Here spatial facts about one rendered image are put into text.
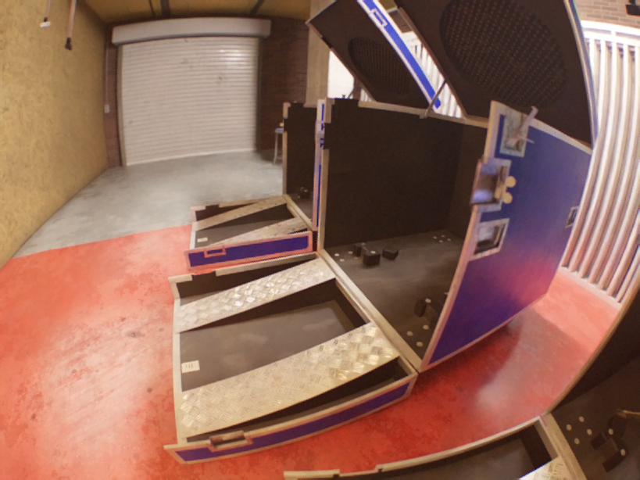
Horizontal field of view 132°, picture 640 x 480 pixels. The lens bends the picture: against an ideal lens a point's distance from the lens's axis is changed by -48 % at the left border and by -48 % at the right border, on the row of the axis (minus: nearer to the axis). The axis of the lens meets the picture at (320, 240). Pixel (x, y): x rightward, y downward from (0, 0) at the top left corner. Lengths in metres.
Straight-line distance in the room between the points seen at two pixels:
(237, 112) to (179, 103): 1.31
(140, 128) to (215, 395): 5.81
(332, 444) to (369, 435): 0.12
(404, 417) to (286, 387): 0.42
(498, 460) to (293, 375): 0.76
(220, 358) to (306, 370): 0.36
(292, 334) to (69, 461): 1.05
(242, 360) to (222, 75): 5.82
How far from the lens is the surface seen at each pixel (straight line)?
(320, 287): 1.28
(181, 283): 1.45
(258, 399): 0.95
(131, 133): 6.38
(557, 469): 1.00
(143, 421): 1.10
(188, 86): 6.28
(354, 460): 0.94
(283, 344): 1.16
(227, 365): 1.12
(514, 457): 1.10
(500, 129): 0.66
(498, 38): 1.49
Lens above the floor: 0.88
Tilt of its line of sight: 26 degrees down
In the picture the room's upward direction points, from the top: 3 degrees clockwise
